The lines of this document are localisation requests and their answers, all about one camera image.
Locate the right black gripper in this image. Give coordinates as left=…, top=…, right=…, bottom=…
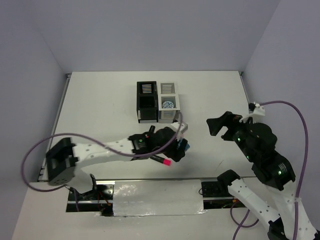
left=205, top=108, right=256, bottom=160

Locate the blue slime jar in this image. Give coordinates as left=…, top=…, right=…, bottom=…
left=176, top=138, right=190, bottom=152
left=162, top=100, right=175, bottom=109

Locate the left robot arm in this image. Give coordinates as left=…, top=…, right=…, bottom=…
left=45, top=127, right=190, bottom=200

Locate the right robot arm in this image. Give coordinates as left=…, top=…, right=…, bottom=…
left=206, top=111, right=320, bottom=240

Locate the pink highlighter marker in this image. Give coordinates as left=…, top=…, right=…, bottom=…
left=150, top=155, right=171, bottom=166

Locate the orange highlighter marker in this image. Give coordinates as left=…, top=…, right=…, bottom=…
left=147, top=125, right=156, bottom=138

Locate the white organizer container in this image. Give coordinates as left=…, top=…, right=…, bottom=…
left=157, top=82, right=181, bottom=124

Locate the silver tape cover panel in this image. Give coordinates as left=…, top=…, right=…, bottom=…
left=112, top=180, right=206, bottom=217

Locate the black organizer container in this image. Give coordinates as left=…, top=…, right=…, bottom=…
left=136, top=81, right=159, bottom=124

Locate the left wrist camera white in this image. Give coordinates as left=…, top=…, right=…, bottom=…
left=170, top=121, right=188, bottom=134

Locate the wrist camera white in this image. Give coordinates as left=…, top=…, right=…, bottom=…
left=239, top=102, right=265, bottom=124
left=170, top=121, right=188, bottom=134

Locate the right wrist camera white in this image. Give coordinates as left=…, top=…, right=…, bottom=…
left=239, top=102, right=265, bottom=124

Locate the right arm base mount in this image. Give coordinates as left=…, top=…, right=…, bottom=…
left=198, top=178, right=245, bottom=210

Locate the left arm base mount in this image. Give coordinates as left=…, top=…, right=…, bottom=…
left=65, top=181, right=115, bottom=217

